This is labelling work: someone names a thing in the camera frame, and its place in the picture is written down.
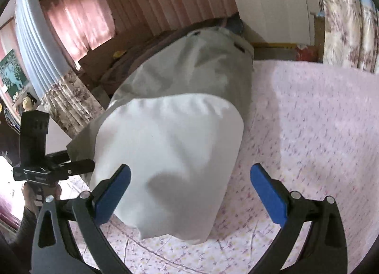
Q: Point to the blue curtain with floral hem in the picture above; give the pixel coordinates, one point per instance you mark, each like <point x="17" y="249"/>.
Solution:
<point x="44" y="55"/>
<point x="346" y="31"/>

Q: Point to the grey and white jacket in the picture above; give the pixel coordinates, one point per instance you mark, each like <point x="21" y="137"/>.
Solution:
<point x="177" y="149"/>

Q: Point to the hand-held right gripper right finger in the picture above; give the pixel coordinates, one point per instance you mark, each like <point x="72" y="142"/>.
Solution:
<point x="268" y="195"/>

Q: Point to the person's left forearm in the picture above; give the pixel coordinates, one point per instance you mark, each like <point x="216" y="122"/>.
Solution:
<point x="25" y="232"/>

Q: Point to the person's left hand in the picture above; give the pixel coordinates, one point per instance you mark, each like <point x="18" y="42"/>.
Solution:
<point x="28" y="195"/>

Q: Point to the white wardrobe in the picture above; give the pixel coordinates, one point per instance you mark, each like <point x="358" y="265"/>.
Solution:
<point x="272" y="10"/>

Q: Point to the bed with pink bedspread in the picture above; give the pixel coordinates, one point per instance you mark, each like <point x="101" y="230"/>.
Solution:
<point x="133" y="52"/>

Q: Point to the pink window curtain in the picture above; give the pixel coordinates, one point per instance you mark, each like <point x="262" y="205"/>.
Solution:
<point x="80" y="19"/>

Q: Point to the blue and pink striped quilt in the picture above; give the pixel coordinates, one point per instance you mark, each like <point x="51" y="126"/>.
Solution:
<point x="234" y="25"/>

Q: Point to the pink floral bed sheet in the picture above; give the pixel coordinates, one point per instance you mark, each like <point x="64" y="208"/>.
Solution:
<point x="311" y="143"/>

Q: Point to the green and blue wall poster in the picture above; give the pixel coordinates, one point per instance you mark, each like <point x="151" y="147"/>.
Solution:
<point x="13" y="75"/>

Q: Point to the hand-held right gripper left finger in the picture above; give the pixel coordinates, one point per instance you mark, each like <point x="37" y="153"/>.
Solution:
<point x="114" y="191"/>

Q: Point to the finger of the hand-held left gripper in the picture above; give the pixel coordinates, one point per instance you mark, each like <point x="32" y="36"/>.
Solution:
<point x="57" y="156"/>
<point x="81" y="166"/>

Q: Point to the red box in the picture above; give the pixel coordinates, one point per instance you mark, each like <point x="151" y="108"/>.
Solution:
<point x="305" y="52"/>

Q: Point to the yellow toy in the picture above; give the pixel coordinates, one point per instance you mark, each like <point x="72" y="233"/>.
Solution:
<point x="119" y="54"/>

